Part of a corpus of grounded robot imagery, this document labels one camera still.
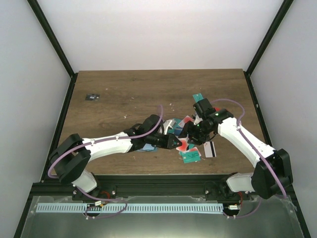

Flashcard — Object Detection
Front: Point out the black left frame post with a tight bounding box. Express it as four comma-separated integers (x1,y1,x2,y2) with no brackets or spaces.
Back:
26,0,76,77

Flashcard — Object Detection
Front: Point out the black VIP card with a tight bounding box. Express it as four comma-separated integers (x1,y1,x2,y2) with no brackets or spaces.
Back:
85,94,100,101

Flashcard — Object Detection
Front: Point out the blue card holder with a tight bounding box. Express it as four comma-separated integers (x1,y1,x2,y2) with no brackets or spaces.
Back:
140,144,158,152

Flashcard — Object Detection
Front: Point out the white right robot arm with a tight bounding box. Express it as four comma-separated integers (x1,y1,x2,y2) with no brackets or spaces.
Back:
180,98,293,200

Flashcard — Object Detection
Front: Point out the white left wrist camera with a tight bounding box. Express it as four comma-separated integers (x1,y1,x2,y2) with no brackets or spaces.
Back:
163,119,176,134

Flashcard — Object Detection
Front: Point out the teal VIP card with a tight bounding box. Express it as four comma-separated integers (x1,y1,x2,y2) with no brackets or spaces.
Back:
182,151,201,164

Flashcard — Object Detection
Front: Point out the black frame post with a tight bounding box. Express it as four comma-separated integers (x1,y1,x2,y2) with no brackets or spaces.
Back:
26,0,76,77
244,0,294,77

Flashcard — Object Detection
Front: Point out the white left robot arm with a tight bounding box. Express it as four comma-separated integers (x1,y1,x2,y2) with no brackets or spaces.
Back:
48,115,182,200

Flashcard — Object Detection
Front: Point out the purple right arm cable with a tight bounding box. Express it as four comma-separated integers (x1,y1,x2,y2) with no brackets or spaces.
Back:
210,98,287,199

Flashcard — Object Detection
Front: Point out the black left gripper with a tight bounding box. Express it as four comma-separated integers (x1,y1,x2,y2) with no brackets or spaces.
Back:
146,132,182,150

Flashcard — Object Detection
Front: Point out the light blue slotted cable duct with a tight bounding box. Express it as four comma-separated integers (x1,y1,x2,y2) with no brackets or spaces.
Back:
36,203,223,214

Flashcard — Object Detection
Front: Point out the black right frame post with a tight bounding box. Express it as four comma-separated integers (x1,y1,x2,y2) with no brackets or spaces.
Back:
244,0,294,77

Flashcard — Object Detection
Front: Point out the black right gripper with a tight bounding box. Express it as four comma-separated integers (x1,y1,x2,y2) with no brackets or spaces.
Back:
179,120,212,146

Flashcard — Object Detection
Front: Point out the teal card far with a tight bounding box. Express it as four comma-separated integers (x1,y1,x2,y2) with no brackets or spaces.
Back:
193,93,204,103

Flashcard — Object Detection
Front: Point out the white card black stripe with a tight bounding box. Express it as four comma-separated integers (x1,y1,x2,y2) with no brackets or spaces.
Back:
204,141,216,158

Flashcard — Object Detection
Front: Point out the white card red circle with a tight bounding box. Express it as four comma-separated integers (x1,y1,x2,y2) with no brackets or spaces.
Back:
176,138,188,152

